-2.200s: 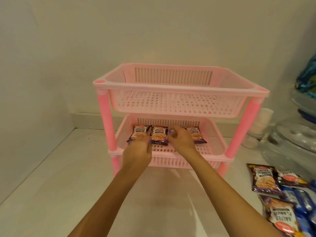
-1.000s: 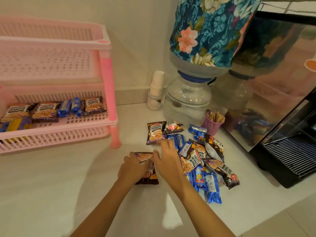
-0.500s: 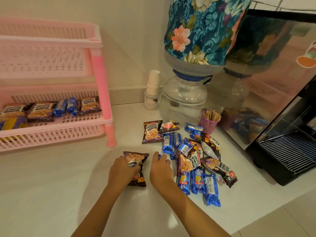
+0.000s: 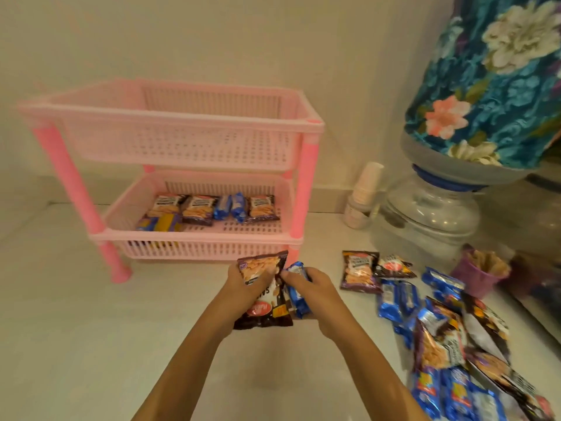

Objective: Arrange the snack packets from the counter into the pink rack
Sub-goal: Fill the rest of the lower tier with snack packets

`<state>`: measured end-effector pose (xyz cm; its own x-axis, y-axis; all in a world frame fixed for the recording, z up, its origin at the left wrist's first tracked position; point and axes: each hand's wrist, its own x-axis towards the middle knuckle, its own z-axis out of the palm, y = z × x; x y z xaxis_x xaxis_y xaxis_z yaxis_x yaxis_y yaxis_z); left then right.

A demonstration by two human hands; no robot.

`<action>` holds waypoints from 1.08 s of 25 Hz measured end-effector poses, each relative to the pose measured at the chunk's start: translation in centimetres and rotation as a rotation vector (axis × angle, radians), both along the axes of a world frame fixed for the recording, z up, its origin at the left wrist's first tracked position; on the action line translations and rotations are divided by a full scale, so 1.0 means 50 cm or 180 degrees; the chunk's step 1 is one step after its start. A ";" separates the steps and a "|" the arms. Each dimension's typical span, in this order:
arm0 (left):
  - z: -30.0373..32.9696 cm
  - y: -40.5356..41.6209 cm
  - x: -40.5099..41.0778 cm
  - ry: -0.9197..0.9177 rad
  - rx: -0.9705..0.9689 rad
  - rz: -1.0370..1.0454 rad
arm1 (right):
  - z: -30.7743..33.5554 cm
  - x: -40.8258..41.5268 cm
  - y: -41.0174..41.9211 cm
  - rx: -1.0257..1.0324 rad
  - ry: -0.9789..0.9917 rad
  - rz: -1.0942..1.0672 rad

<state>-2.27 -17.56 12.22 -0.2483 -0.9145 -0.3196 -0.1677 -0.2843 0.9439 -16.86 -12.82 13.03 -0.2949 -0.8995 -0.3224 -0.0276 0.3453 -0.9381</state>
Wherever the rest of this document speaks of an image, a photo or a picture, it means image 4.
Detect person's left hand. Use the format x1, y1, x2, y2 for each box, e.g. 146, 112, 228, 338
217, 263, 283, 332

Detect person's right hand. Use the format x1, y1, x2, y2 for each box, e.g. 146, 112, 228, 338
279, 267, 358, 340

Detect salted peanuts packet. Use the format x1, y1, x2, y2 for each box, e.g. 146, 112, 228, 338
233, 251, 293, 331

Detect yellow snack packet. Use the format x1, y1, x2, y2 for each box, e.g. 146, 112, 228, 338
153, 213, 183, 233

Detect pile of snack packets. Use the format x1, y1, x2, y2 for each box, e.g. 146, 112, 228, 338
341, 250, 557, 421

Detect pink two-tier plastic rack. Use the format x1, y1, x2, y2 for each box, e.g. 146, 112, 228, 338
17, 77, 326, 284

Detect person's left forearm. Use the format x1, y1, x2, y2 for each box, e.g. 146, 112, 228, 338
131, 310, 246, 421

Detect person's right forearm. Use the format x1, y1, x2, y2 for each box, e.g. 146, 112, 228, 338
324, 318, 428, 421

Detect white jar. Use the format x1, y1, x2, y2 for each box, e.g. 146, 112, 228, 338
342, 201, 373, 230

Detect stack of paper cups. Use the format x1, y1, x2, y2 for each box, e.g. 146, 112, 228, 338
352, 161, 385, 206

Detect clear water dispenser base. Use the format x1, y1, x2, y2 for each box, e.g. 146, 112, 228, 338
370, 175, 483, 259

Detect purple cup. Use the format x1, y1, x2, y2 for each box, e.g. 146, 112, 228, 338
451, 245, 511, 299

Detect bunch of wooden stirrers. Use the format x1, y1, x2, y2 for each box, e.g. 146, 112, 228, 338
469, 249, 511, 277

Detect clear water bottle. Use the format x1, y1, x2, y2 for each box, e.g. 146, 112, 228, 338
399, 129, 534, 192

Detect floral fabric bottle cover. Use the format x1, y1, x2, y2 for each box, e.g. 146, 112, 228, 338
404, 0, 561, 170

